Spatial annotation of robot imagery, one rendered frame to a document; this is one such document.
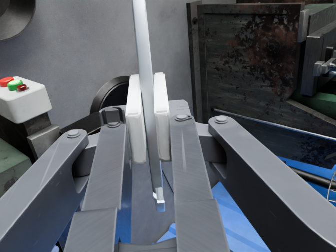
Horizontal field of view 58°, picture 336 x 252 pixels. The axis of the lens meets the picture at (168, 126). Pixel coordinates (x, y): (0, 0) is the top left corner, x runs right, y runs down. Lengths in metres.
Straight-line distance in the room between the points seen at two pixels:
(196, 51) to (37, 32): 0.97
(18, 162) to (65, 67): 0.79
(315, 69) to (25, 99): 1.35
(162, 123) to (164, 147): 0.01
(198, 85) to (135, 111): 1.82
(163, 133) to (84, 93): 1.28
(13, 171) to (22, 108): 0.12
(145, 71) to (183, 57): 1.68
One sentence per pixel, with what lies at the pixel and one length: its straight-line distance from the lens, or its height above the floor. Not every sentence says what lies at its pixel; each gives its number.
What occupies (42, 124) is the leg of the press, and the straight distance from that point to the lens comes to 0.64.
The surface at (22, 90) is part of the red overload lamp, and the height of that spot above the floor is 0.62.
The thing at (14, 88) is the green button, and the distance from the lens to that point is 0.63.
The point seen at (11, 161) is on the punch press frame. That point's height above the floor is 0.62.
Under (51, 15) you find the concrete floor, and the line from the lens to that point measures 1.32.
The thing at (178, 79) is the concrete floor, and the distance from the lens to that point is 1.85.
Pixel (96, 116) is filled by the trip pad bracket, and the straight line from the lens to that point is 0.65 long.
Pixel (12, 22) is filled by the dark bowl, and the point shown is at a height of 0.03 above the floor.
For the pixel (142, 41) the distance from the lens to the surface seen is 0.18.
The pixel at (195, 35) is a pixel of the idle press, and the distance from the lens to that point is 1.89.
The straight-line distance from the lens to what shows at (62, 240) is 0.66.
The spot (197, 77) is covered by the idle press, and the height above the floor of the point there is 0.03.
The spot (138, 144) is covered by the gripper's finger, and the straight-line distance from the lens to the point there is 0.16.
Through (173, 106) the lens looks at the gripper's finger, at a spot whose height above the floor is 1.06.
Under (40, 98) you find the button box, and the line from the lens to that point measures 0.62.
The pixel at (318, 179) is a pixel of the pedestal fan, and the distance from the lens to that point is 1.06.
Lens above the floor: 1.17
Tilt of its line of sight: 39 degrees down
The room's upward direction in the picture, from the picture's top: 108 degrees clockwise
